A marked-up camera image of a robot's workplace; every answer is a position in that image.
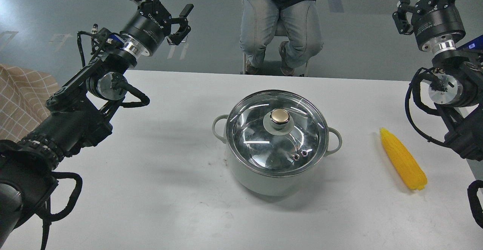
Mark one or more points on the pale green steel pot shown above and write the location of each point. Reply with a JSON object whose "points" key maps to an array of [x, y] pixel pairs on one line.
{"points": [[270, 185]]}

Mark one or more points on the seated person in jeans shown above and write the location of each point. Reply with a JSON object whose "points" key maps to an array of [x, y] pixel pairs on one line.
{"points": [[281, 23]]}

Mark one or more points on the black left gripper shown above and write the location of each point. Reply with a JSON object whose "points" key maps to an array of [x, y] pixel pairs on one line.
{"points": [[152, 22]]}

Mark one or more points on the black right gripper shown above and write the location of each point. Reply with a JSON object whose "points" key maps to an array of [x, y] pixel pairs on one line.
{"points": [[438, 18]]}

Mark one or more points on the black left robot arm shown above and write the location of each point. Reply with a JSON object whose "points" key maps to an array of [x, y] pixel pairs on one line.
{"points": [[80, 114]]}

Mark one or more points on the glass pot lid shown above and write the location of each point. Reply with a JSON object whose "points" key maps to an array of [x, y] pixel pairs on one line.
{"points": [[277, 133]]}

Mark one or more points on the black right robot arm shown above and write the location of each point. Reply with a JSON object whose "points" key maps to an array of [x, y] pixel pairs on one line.
{"points": [[453, 87]]}

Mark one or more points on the beige checkered cloth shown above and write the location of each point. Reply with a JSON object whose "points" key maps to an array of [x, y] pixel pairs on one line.
{"points": [[23, 94]]}

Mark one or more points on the yellow corn cob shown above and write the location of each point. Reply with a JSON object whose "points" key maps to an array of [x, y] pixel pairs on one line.
{"points": [[402, 160]]}

